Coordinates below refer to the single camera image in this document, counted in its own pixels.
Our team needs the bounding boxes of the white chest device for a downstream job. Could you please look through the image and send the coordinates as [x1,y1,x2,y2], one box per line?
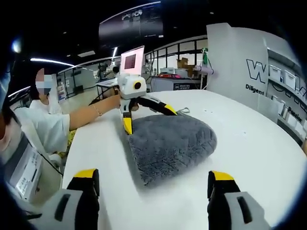
[3,130,46,201]

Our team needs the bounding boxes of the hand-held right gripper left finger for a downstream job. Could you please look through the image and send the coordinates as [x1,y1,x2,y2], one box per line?
[41,168,100,230]

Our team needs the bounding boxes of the thin ceiling light strip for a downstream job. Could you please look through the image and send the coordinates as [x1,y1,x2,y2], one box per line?
[30,57,75,68]

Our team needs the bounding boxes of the metal storage shelf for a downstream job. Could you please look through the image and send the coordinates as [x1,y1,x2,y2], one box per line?
[263,38,307,135]

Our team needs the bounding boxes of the grey towel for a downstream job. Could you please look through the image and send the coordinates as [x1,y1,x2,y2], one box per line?
[128,107,218,188]

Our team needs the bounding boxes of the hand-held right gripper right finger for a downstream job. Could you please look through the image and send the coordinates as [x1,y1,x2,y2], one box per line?
[207,170,273,230]

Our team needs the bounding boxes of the brown cardboard boxes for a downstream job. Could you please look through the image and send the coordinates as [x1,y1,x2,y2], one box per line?
[177,57,195,73]

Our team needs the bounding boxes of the white table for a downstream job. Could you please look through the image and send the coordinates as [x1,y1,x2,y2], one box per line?
[61,89,307,230]

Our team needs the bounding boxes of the purple roll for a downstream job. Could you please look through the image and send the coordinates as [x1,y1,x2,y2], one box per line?
[193,65,218,77]

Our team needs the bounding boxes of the monitor with light screen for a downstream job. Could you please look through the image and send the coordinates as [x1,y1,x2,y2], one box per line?
[119,45,145,75]

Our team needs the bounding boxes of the person's left hand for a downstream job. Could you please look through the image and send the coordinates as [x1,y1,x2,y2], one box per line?
[101,93,122,115]

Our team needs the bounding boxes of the dark equipment cabinet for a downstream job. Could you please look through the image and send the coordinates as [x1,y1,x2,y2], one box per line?
[150,74,202,92]

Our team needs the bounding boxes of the green hanging tool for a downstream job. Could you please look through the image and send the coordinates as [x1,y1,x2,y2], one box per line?
[202,47,211,65]

